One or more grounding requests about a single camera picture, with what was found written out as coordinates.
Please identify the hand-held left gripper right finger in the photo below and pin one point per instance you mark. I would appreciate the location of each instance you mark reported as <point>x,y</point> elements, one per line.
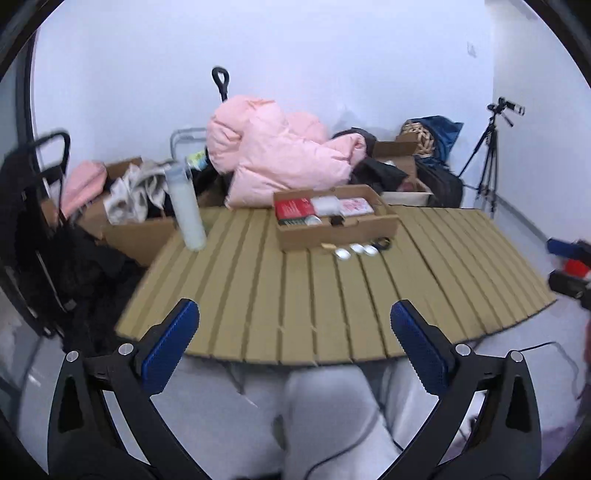
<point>418,350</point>

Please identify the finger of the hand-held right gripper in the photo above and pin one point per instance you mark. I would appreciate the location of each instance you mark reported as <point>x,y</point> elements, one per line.
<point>565,284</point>
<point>565,248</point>

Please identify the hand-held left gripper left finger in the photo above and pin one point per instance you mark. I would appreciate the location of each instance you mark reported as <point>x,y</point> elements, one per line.
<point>168,350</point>

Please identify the small red item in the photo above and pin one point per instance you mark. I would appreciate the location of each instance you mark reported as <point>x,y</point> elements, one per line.
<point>575,267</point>

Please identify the small silver round tin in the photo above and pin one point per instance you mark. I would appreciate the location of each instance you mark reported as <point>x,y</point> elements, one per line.
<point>357,249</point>
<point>342,254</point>
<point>371,251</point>

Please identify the shallow cardboard box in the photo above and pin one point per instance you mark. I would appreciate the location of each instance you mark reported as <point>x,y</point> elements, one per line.
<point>323,237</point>

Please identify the pink and white packet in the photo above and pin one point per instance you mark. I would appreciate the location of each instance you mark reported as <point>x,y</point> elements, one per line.
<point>355,206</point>

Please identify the translucent white plastic container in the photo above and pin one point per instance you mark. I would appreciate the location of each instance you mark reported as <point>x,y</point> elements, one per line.
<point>328,206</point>

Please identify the red box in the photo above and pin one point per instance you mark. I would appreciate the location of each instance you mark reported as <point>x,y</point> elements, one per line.
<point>295,207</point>

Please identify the person's right forearm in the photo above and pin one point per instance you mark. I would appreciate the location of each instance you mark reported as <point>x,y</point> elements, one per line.
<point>588,344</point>

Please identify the person's right leg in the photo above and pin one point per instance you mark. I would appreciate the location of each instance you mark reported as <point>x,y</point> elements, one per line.
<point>395,392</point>

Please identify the large cardboard box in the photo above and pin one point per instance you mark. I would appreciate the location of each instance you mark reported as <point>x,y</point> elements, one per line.
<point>138,240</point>

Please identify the black tripod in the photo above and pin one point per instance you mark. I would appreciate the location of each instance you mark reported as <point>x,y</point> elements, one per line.
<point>489,157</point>

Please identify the slatted wooden folding table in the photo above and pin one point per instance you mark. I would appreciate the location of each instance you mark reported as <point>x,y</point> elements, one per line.
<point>277,295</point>

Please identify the white thermos bottle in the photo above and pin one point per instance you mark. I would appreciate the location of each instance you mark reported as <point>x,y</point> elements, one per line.
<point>187,212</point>

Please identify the black suitcase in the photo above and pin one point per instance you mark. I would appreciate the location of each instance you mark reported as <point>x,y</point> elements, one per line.
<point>441,184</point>

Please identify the beige crumpled clothes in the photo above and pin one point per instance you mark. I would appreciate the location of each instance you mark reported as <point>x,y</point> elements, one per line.
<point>134,194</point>

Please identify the blue bag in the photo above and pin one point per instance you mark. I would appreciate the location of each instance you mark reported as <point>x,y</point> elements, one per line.
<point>445,134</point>

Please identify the black garment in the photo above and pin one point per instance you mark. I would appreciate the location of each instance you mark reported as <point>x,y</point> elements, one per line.
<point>378,175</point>

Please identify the woven bamboo ball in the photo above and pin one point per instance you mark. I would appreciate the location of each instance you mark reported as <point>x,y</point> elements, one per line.
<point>418,138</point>

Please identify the colourful patterned packet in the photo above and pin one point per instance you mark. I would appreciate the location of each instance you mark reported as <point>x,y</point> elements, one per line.
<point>197,159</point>

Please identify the open cardboard box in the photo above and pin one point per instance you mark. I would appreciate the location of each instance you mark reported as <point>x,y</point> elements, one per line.
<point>397,150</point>

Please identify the pink down jacket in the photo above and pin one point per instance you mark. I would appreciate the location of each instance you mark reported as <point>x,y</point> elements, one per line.
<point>277,152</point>

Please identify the glass sliding door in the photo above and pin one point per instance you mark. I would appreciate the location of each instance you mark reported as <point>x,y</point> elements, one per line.
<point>21,124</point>

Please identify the black camera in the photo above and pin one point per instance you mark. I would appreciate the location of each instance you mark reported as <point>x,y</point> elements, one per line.
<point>505,108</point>

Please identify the white wall switch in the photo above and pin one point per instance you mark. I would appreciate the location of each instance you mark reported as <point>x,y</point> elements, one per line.
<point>471,49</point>

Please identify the grey metal frame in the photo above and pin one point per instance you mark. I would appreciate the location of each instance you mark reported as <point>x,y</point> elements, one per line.
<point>184,130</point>

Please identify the black cart frame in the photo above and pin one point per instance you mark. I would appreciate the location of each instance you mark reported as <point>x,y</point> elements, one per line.
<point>62,143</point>

